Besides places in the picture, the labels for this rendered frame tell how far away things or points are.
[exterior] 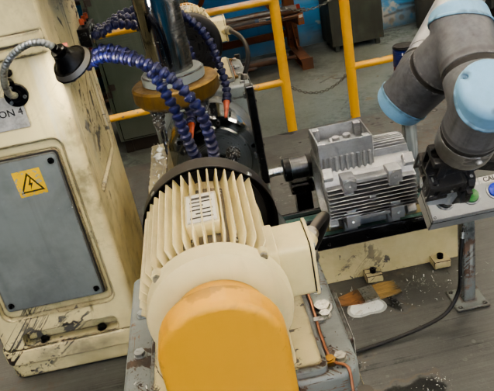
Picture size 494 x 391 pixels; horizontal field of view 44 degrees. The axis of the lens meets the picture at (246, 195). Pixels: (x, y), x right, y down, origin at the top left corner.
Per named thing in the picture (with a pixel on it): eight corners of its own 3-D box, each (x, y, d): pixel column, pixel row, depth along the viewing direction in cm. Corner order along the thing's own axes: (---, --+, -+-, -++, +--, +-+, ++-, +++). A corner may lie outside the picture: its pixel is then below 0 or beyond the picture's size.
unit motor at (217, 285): (205, 588, 74) (106, 312, 55) (195, 389, 103) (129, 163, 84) (412, 542, 74) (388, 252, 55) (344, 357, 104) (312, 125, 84)
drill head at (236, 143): (178, 230, 158) (155, 140, 146) (177, 164, 194) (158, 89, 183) (274, 209, 158) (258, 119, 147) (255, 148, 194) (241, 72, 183)
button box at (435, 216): (427, 231, 121) (433, 221, 117) (416, 198, 124) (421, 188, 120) (512, 213, 122) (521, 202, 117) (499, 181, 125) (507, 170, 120)
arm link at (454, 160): (488, 102, 96) (511, 155, 92) (479, 118, 100) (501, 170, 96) (431, 113, 96) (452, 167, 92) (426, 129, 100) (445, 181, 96)
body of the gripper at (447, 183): (411, 167, 111) (423, 133, 100) (458, 157, 111) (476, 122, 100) (425, 205, 107) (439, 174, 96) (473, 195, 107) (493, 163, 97)
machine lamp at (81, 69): (-8, 130, 98) (-38, 53, 92) (9, 108, 108) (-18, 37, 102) (104, 107, 98) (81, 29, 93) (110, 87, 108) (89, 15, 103)
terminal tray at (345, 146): (321, 176, 135) (317, 146, 132) (312, 157, 144) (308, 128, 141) (375, 164, 135) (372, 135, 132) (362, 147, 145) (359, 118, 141)
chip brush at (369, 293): (316, 318, 136) (315, 315, 136) (309, 305, 140) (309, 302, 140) (403, 293, 138) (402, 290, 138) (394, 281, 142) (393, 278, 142)
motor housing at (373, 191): (333, 244, 138) (323, 168, 130) (316, 205, 155) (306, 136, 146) (421, 226, 139) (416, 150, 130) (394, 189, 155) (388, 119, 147)
